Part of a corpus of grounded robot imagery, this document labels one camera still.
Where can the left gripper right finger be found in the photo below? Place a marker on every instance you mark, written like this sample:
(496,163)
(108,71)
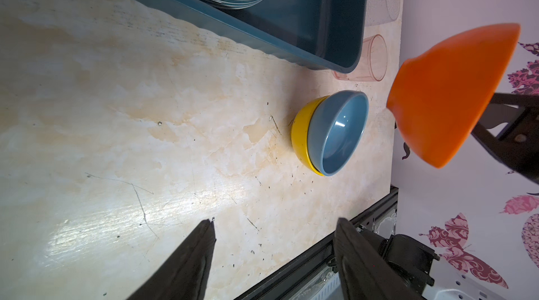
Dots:
(362,271)

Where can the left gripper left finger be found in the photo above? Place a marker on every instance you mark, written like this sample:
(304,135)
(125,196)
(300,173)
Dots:
(185,274)

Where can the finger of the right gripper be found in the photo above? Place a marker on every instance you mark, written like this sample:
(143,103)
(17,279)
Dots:
(508,130)

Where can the orange plastic bowl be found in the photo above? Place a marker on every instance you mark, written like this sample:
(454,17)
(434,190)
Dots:
(438,97)

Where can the yellow plastic bowl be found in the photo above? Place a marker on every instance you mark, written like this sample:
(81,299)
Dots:
(299,133)

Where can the blue grey plastic bowl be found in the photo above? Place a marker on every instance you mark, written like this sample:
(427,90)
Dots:
(336,129)

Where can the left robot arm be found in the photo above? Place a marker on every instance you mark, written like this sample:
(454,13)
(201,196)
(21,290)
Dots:
(412,261)

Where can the teal plastic bin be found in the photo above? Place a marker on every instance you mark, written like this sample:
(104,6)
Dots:
(317,34)

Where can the pinkish clear cup near right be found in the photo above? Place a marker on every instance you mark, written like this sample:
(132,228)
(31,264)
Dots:
(373,62)

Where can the clear cup far right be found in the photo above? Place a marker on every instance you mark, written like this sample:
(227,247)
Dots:
(379,12)

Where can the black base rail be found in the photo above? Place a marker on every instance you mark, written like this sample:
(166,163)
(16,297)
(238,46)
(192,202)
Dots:
(307,274)

